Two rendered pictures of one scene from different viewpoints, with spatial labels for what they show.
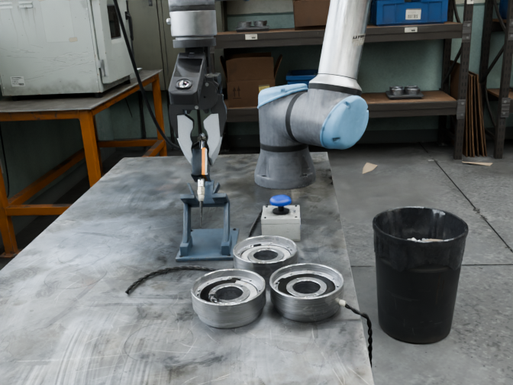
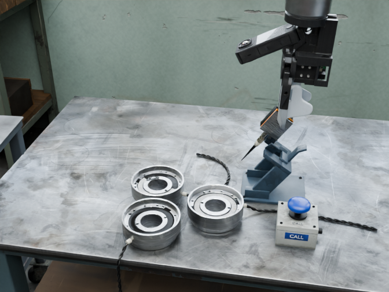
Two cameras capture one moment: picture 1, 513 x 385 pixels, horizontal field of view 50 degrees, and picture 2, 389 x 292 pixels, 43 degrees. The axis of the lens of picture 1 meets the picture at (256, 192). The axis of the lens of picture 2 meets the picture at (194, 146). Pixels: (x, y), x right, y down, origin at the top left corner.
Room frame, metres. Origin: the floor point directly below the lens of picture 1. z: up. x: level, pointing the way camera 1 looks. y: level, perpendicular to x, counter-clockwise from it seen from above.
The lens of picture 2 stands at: (0.84, -0.75, 1.40)
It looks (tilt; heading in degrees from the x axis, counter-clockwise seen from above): 31 degrees down; 95
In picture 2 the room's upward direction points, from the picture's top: straight up
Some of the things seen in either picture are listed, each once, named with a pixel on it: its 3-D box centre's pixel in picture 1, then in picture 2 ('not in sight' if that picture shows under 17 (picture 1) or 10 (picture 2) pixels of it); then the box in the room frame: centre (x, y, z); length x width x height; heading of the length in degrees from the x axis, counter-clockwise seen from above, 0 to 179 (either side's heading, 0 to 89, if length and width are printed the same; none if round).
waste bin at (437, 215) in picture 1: (416, 275); not in sight; (1.85, -0.59, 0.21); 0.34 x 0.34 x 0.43
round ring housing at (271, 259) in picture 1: (266, 260); (215, 208); (0.81, -0.01, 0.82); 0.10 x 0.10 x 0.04
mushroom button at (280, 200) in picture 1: (280, 209); (297, 212); (0.96, -0.04, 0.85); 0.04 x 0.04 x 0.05
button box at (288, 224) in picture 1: (281, 221); (299, 224); (0.96, -0.04, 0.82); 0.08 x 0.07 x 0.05; 175
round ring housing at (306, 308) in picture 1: (306, 292); (151, 224); (0.70, -0.06, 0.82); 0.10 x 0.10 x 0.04
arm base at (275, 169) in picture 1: (284, 160); not in sight; (1.29, -0.07, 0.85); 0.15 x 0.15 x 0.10
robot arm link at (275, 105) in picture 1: (285, 112); not in sight; (1.29, -0.08, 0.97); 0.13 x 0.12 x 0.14; 44
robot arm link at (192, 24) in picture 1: (191, 26); (308, 0); (0.95, 0.09, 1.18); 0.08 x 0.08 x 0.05
